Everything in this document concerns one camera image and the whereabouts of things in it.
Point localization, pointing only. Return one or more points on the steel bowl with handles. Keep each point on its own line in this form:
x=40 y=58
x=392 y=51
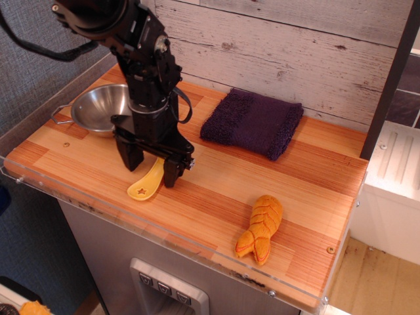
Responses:
x=93 y=109

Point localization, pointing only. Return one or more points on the yellow brush white bristles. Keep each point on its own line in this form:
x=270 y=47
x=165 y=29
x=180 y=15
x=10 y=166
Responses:
x=146 y=187

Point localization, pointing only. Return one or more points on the orange plush toy corner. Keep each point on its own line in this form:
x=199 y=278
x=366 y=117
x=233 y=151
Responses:
x=34 y=308

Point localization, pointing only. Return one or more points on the silver dispenser panel with buttons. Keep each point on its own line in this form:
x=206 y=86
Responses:
x=159 y=292

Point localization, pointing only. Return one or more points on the clear acrylic edge guard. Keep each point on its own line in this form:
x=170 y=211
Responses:
x=207 y=210

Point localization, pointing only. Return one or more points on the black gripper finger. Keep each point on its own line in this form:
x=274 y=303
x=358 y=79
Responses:
x=173 y=169
x=130 y=153

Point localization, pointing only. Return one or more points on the dark right vertical post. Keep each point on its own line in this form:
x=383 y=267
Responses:
x=396 y=70

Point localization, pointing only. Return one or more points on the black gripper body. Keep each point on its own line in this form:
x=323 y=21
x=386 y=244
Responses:
x=156 y=133

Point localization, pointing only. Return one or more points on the orange plush shrimp toy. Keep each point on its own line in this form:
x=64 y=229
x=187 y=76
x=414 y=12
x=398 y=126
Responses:
x=266 y=217

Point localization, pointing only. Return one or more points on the purple folded napkin towel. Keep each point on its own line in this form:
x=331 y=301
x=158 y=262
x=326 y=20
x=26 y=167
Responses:
x=257 y=123

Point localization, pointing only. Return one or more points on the white toy sink unit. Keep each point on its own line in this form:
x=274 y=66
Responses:
x=386 y=215

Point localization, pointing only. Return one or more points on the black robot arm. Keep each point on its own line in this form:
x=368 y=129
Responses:
x=138 y=40

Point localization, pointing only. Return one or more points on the silver toy fridge cabinet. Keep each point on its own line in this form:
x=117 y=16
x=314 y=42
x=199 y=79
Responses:
x=108 y=249

